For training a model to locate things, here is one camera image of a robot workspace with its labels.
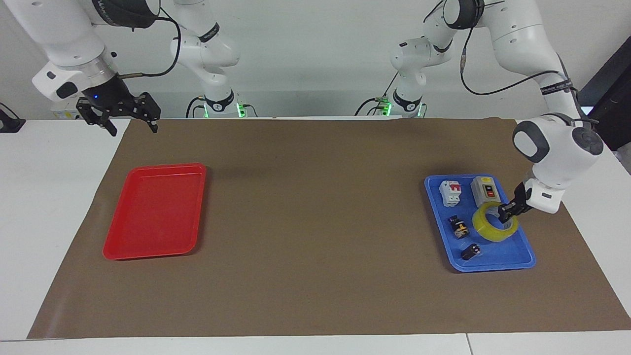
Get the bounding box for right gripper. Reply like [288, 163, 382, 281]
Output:
[76, 73, 162, 138]

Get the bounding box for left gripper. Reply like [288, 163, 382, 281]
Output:
[497, 181, 534, 225]

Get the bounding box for yellow tape roll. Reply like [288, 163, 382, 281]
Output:
[472, 201, 520, 243]

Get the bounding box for blue plastic tray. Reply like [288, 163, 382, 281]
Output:
[424, 173, 537, 273]

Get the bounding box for small black yellow component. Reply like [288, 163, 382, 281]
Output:
[447, 215, 470, 240]

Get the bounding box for white red circuit breaker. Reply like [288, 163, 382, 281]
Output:
[439, 179, 463, 208]

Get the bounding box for red plastic tray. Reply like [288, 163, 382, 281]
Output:
[102, 163, 208, 261]

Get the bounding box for grey push button switch box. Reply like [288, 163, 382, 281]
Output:
[470, 176, 503, 206]

